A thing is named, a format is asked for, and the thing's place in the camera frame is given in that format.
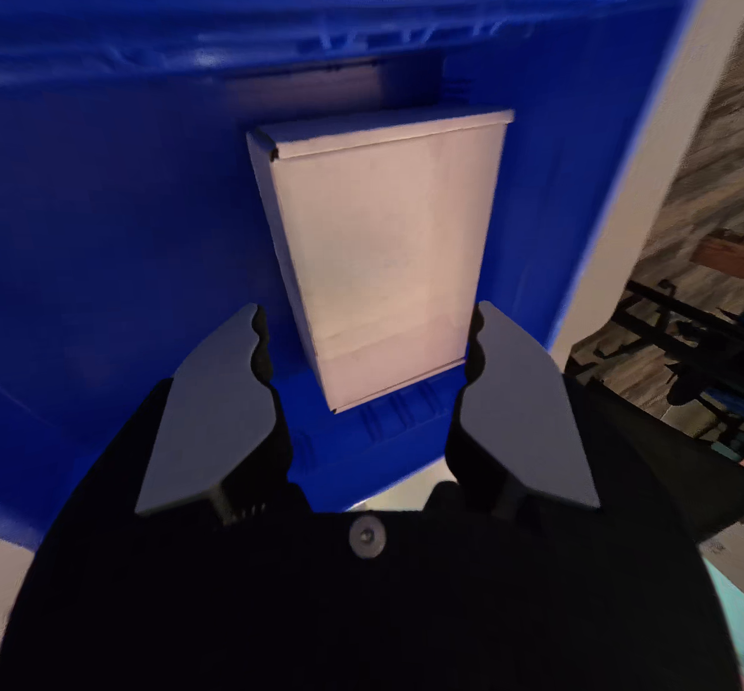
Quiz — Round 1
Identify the white cardboard box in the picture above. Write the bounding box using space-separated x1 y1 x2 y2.
246 107 516 416

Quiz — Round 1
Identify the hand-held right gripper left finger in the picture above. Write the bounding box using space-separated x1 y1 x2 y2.
134 302 292 521

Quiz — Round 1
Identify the black chair base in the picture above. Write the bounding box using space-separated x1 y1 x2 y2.
572 277 744 453

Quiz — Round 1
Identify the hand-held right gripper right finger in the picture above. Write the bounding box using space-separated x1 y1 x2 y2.
446 300 601 519

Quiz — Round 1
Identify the blue plastic bin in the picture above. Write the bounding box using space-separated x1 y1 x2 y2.
0 0 714 553

